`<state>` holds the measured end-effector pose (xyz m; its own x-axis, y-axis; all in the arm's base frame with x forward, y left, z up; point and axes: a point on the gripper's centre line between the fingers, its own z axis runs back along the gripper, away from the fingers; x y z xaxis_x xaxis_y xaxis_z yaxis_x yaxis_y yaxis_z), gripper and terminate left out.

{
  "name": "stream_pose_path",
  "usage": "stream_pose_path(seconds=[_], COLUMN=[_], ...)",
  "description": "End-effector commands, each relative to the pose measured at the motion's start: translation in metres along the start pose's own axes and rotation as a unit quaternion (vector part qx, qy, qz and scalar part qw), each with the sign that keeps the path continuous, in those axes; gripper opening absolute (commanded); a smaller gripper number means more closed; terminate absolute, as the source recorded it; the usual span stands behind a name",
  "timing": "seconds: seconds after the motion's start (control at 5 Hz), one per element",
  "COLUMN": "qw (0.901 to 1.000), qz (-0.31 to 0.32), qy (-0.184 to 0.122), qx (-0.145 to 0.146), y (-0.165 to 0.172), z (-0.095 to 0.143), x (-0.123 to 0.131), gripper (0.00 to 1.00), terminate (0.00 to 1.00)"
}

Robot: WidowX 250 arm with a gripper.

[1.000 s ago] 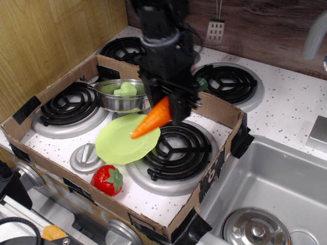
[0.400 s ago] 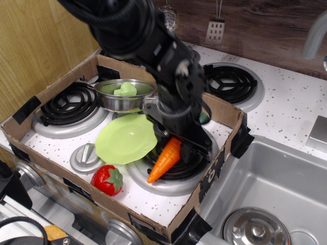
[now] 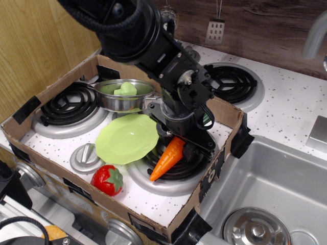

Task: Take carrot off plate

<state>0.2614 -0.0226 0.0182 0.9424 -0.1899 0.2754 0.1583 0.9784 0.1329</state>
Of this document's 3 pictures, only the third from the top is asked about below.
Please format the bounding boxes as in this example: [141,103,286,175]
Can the red toy strawberry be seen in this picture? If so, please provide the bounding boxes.
[91,165,123,197]

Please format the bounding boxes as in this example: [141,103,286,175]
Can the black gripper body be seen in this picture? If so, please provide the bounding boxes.
[147,102,216,158]

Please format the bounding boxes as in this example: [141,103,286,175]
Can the silver front knob left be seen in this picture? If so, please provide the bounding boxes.
[16,162,45,191]

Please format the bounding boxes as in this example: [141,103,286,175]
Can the small steel pot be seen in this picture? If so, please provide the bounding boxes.
[87,79,161,113]

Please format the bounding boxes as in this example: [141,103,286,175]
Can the back right stove burner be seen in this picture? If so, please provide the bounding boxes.
[204,62,265,113]

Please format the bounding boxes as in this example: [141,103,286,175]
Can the stove burner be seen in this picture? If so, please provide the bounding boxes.
[32,82,108,139]
[127,136,210,197]
[204,62,265,113]

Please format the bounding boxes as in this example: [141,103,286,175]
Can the black clamp device left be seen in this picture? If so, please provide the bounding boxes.
[1,161,33,210]

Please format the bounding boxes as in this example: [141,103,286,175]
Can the hanging steel skimmer ladle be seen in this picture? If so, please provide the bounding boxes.
[160,0,178,24]

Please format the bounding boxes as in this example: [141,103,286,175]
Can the yellow orange toy piece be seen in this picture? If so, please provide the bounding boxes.
[45,225,67,241]

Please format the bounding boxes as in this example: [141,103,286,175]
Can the silver back stove knob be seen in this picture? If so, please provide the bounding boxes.
[188,49,201,63]

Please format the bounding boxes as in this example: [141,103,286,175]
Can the orange toy carrot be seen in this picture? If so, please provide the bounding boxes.
[149,112,212,182]

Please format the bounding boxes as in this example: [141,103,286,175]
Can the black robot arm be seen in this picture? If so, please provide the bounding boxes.
[60,1,219,157]

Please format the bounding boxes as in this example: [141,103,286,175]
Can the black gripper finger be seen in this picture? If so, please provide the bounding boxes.
[182,142,202,163]
[156,121,171,137]

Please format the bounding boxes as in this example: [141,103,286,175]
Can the black cable bottom left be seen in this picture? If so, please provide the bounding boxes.
[0,216,51,245]

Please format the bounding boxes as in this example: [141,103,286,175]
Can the front left stove burner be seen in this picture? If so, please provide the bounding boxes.
[32,82,108,139]

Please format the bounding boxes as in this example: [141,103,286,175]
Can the front right stove burner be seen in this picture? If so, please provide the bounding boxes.
[127,136,210,197]

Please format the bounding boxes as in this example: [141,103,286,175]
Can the grey faucet handle block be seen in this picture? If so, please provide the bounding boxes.
[306,115,327,153]

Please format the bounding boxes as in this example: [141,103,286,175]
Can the hanging steel slotted spatula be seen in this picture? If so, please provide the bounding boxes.
[205,1,225,46]

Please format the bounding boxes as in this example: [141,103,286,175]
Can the steel pot lid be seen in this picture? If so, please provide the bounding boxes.
[221,207,292,244]

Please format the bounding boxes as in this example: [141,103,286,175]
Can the silver front knob right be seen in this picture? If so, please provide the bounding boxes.
[105,218,143,245]

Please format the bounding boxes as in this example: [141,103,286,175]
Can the green toy broccoli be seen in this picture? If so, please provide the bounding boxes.
[113,82,137,96]

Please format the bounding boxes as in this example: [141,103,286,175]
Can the grey sink basin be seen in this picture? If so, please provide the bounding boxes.
[199,136,326,244]

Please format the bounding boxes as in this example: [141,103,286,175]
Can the grey toy faucet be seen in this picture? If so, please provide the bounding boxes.
[301,11,326,59]

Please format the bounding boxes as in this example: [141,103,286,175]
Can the brown cardboard fence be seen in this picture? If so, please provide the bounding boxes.
[2,55,248,244]

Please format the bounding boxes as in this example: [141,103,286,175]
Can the light green plastic plate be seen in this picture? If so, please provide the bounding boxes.
[95,114,159,165]

